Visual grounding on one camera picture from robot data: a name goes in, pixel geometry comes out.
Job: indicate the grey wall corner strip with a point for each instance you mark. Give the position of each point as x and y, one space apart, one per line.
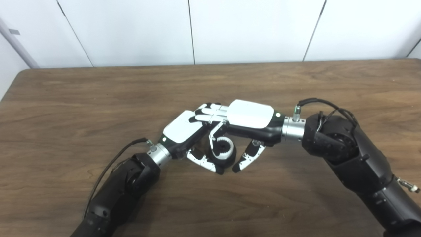
18 46

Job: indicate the small grey wall tag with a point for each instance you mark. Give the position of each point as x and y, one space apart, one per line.
14 32

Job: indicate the round black part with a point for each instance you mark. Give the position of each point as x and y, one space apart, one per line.
228 162

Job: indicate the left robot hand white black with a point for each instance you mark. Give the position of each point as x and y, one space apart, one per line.
181 126

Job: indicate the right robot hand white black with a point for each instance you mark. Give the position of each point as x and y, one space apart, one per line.
251 113

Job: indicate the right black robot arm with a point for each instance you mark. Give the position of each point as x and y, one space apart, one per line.
355 161

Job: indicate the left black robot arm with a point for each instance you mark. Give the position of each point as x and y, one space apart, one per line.
121 187

